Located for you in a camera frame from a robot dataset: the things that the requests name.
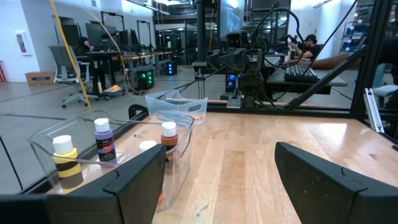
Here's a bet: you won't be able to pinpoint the blue storage shelving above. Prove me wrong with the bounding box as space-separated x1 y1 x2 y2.
340 20 367 54

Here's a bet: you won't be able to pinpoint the brown paint bottle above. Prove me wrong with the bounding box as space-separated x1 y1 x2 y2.
160 121 179 175

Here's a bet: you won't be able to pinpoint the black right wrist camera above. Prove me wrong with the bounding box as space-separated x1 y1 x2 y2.
226 30 251 50

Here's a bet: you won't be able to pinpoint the grey desk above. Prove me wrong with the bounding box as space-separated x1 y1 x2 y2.
266 67 348 95

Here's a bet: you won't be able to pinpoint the clear handled plastic bin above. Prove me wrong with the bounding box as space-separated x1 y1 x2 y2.
27 108 196 213

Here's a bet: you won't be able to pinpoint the brown beanbag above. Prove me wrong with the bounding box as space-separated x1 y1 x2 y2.
310 52 363 71

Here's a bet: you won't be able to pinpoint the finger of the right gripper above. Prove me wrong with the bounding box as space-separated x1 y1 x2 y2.
219 48 248 72
205 50 223 70

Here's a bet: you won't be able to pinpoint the silver metal bracket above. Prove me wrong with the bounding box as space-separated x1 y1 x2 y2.
363 87 386 134

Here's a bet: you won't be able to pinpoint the light blue chair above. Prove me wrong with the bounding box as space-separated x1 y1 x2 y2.
371 63 398 105

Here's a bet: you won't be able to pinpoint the grey office chair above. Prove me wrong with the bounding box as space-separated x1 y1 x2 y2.
49 45 94 109

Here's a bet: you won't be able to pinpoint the yellow hanging cable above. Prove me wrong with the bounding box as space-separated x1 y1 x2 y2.
49 0 93 112

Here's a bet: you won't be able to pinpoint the black building pillar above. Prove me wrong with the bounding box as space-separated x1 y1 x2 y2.
195 0 207 62

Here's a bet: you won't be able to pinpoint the black gantry frame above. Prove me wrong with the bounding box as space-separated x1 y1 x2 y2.
136 19 156 52
99 11 126 52

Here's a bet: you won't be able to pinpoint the frosted plastic bin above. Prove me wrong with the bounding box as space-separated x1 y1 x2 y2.
144 89 209 126

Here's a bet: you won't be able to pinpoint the black backlit keyboard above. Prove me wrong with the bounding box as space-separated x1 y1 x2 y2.
284 64 320 83

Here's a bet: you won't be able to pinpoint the blue paintbrush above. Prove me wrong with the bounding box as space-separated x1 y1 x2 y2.
161 111 187 119
169 114 205 122

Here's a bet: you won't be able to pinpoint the computer tower green lights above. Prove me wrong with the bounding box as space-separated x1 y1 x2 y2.
136 68 155 91

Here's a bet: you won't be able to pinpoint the large display screen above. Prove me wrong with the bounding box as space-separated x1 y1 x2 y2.
219 0 246 40

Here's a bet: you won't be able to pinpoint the black monitor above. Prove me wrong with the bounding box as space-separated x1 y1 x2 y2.
85 22 118 49

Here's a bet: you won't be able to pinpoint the black standing desk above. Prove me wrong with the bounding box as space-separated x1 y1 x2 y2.
86 50 121 96

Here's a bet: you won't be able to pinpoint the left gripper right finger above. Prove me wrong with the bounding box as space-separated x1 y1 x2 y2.
275 142 398 224

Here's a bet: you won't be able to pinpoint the computer tower blue lights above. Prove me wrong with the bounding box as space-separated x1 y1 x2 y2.
226 73 238 94
165 60 178 77

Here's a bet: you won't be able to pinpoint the person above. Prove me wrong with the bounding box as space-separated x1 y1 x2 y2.
290 33 326 63
75 36 94 57

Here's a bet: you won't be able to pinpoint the purple paint bottle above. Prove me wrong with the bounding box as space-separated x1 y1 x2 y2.
93 118 118 165

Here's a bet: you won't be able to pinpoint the wooden top desk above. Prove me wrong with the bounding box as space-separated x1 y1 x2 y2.
119 50 172 77

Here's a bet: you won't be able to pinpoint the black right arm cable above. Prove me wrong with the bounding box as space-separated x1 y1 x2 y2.
248 6 304 69

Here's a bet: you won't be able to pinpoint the white wall cabinet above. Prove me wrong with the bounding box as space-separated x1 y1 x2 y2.
14 30 32 57

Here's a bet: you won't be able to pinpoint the yellow paint bottle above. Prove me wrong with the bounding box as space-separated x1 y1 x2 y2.
52 134 85 194

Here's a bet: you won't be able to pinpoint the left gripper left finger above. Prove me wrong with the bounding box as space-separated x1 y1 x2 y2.
43 143 167 224

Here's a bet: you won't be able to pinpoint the cardboard box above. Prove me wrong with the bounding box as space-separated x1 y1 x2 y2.
24 71 57 87

